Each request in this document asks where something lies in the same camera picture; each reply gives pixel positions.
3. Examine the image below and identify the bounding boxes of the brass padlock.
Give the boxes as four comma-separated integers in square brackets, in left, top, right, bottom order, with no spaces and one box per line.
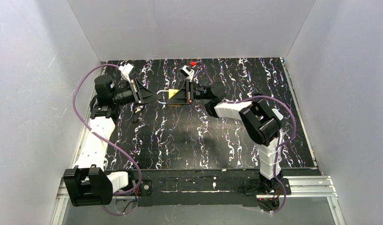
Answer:
[157,89,181,107]

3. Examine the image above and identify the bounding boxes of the black key fob with lanyard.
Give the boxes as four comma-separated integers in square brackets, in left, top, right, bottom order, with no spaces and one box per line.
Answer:
[131,104,145,123]

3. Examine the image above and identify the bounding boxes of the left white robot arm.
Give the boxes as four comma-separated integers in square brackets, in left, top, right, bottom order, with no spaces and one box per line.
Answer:
[63,75,160,207]

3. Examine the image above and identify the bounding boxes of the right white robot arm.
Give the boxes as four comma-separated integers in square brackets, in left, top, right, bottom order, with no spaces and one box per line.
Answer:
[166,80,283,180]

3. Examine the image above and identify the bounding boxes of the white square box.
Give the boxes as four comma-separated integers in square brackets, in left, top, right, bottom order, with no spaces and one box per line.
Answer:
[272,108,284,121]

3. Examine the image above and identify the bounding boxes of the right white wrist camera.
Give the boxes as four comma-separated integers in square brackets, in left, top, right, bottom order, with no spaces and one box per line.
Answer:
[180,61,197,81]

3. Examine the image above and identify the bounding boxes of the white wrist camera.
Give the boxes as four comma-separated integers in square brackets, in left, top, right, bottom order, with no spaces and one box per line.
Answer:
[180,61,197,81]
[118,63,134,83]

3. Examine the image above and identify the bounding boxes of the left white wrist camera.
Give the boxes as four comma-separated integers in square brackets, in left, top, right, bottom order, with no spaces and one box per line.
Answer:
[118,63,134,83]

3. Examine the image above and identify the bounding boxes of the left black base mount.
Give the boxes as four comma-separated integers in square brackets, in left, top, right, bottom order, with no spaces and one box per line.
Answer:
[106,179,153,197]

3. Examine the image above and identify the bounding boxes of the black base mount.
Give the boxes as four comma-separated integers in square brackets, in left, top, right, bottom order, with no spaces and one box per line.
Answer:
[238,173,292,197]
[106,179,153,197]

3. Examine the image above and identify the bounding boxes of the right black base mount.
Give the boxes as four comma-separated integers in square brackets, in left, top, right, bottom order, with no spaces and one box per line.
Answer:
[238,173,292,197]

